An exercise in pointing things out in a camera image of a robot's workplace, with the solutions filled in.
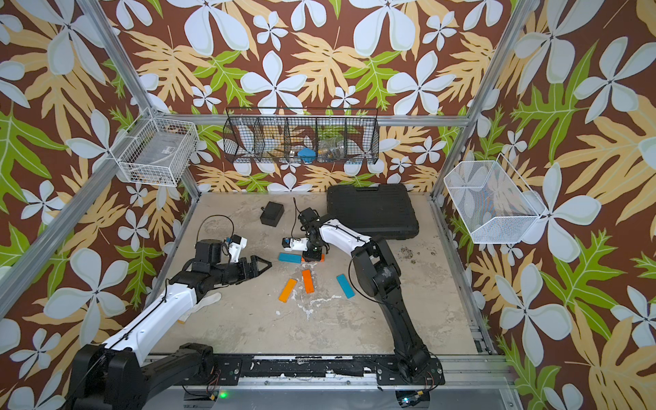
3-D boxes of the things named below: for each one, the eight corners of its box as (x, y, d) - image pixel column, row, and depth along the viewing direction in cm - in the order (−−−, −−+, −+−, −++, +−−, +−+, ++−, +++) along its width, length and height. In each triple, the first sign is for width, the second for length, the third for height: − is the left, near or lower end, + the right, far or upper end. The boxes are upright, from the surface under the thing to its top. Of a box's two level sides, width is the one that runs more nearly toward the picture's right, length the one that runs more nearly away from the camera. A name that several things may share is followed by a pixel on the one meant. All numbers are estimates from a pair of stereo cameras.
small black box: (257, 222, 113) (255, 216, 109) (267, 206, 119) (266, 200, 115) (275, 227, 111) (274, 221, 108) (285, 210, 117) (284, 204, 114)
